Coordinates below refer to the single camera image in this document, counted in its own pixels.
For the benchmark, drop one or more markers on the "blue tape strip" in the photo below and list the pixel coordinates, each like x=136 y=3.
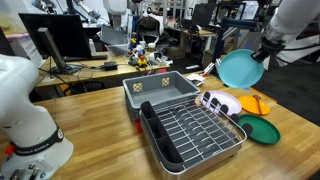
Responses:
x=245 y=89

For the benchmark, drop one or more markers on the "pale pink plate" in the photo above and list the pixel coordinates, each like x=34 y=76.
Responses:
x=230 y=100

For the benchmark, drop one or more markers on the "black utensil caddy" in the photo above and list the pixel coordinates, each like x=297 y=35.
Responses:
x=156 y=128

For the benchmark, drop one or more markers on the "small red block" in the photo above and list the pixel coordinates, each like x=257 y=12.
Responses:
x=138 y=126

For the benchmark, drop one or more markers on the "light blue plate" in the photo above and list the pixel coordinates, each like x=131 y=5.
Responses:
x=240 y=68

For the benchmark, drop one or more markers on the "black backpack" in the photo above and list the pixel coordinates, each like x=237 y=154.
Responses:
x=148 y=25

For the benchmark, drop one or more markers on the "brown cardboard box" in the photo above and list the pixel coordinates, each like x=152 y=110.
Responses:
x=176 y=52

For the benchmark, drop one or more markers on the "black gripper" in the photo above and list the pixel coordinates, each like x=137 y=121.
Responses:
x=271 y=47

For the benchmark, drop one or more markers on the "white reflector board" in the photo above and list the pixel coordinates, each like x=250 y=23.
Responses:
x=246 y=38

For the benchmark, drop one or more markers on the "white paper pack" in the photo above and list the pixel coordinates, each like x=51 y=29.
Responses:
x=196 y=79

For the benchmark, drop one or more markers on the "grey plastic bin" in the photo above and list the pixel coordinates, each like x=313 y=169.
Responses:
x=150 y=98

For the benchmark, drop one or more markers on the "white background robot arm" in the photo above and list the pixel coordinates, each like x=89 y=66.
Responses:
x=115 y=10

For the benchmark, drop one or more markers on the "black keyboard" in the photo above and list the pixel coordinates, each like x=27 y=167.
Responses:
x=86 y=58

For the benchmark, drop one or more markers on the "clear plastic storage bin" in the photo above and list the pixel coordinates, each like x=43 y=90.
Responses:
x=115 y=40

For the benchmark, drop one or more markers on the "white labelled storage box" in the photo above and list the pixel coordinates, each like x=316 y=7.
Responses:
x=26 y=48

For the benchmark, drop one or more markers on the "wooden spoon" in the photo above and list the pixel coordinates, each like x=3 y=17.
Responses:
x=258 y=105

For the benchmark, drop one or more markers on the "green plate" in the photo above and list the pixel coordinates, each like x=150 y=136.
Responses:
x=263 y=131

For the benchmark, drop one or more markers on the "black power brick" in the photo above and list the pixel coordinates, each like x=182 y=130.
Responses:
x=110 y=65

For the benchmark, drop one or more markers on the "white plastic bottle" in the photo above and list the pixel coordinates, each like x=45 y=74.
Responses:
x=92 y=47

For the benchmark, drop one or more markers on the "black computer monitor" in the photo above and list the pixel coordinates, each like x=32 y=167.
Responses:
x=66 y=33

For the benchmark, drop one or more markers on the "dark background monitor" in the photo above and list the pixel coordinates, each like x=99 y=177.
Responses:
x=204 y=14

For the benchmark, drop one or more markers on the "white mug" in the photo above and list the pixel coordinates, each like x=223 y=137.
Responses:
x=142 y=44

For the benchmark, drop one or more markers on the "orange yellow plate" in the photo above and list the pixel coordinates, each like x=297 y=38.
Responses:
x=248 y=105

